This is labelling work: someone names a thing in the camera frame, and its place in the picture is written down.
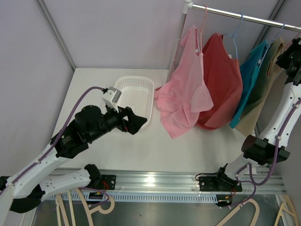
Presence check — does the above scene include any grey clothes rack frame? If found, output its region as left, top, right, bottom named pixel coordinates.
left=167, top=0, right=301, bottom=82

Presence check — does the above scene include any teal t-shirt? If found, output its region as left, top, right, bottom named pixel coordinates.
left=230, top=40, right=268, bottom=129

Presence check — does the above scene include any beige wooden hanger right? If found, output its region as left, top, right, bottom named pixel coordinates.
left=274, top=194, right=299, bottom=226

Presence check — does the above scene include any beige wooden hanger middle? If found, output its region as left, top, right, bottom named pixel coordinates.
left=216, top=199, right=260, bottom=226

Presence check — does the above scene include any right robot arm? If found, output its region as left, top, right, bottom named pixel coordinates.
left=214, top=38, right=301, bottom=191

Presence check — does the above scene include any light pink t-shirt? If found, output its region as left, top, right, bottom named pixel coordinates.
left=154, top=25, right=214, bottom=138

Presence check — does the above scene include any aluminium mounting rail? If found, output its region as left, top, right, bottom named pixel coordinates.
left=46, top=168, right=287, bottom=195

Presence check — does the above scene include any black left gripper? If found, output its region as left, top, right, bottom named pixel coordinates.
left=87, top=101, right=146, bottom=143

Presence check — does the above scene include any beige wooden hanger left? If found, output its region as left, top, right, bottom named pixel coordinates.
left=54, top=188, right=115, bottom=226

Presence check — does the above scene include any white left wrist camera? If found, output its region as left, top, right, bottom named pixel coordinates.
left=102, top=87, right=122, bottom=113

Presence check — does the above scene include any coral red t-shirt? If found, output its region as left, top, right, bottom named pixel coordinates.
left=196, top=33, right=243, bottom=130

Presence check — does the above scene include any white perforated plastic basket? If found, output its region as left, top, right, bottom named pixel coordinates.
left=114, top=76, right=155, bottom=129

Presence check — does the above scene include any beige wooden hanger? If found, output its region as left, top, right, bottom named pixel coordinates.
left=274, top=194, right=299, bottom=226
left=54, top=188, right=115, bottom=226
left=216, top=199, right=260, bottom=226

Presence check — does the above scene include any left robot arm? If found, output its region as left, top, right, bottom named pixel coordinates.
left=0, top=105, right=147, bottom=216

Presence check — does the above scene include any beige t-shirt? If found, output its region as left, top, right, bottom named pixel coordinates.
left=236, top=37, right=285, bottom=137

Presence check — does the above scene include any white slotted cable duct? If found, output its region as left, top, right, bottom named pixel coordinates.
left=39, top=190, right=218, bottom=203

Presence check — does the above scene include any pink wire hanger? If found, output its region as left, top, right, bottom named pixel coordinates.
left=200, top=4, right=207, bottom=53

